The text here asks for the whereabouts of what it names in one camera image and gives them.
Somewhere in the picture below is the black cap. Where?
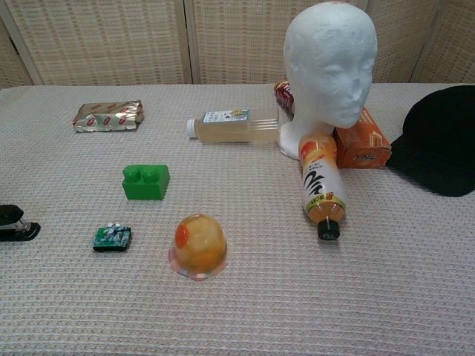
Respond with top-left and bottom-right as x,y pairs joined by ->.
384,85 -> 475,198

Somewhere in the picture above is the clear tea bottle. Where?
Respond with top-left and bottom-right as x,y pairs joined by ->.
186,108 -> 281,145

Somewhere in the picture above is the orange juice bottle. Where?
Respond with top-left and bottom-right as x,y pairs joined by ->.
298,130 -> 348,241

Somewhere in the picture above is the white foam mannequin head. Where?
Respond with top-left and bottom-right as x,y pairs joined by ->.
276,1 -> 379,160

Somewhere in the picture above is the orange fruit jelly cup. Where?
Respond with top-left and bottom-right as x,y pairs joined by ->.
168,214 -> 229,282

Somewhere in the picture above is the green plastic building block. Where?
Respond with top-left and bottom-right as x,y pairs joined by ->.
121,164 -> 170,202

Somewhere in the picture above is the beige waffle weave tablecloth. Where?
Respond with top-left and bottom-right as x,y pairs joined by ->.
0,82 -> 475,356

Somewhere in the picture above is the orange cardboard box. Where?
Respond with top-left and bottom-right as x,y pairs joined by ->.
332,106 -> 393,170

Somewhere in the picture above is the small green snack packet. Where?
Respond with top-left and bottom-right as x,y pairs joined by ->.
91,222 -> 133,254

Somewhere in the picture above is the gold foil snack packet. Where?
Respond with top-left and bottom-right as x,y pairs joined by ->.
72,99 -> 145,134

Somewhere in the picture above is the woven bamboo folding screen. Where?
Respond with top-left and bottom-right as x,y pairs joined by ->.
0,0 -> 475,90

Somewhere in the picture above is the black stapler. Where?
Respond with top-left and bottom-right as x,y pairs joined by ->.
0,203 -> 41,243

